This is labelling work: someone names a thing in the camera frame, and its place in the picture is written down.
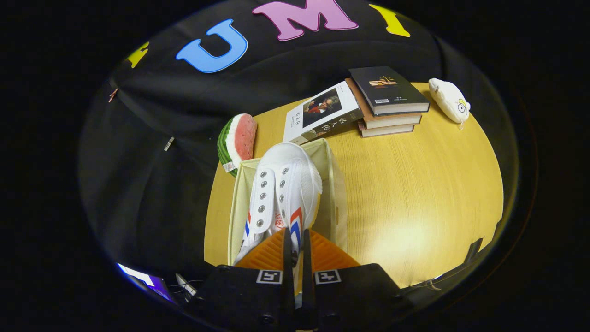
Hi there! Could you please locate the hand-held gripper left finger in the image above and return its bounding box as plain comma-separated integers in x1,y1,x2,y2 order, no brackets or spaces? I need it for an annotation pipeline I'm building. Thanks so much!
196,227,296,332

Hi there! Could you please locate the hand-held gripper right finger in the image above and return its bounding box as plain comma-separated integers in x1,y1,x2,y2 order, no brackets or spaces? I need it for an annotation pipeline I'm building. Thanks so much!
302,228,414,332

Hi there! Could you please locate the beige fabric storage box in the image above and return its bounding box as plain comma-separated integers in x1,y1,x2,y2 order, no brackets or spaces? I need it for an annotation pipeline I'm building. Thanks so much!
227,138,348,266

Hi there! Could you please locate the white striped canvas shoe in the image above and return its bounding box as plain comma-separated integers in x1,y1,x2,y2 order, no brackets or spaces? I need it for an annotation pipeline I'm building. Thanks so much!
233,142,323,267

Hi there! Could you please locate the glowing screen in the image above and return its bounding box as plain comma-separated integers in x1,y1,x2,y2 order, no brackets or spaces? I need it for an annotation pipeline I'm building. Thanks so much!
117,263,176,304

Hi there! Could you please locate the black backdrop cloth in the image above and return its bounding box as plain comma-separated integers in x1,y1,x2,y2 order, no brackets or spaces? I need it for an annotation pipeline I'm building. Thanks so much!
78,0,521,314

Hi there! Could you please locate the watermelon slice plush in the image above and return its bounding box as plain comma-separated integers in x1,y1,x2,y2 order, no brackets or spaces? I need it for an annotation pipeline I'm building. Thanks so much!
217,113,258,178

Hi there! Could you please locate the thin brown book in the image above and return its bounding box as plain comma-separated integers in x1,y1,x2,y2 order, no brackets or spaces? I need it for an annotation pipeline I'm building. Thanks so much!
359,122,415,138

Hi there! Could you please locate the white portrait cover book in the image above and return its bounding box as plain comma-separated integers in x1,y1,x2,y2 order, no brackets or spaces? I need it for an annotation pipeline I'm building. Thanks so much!
283,81,364,145

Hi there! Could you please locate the black hardcover book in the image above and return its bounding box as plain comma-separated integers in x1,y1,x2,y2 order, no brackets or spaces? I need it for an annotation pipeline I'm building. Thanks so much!
348,66,430,116

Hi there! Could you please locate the white plush toy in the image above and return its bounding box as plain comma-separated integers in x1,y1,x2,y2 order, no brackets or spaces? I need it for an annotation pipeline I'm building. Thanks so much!
429,77,471,127

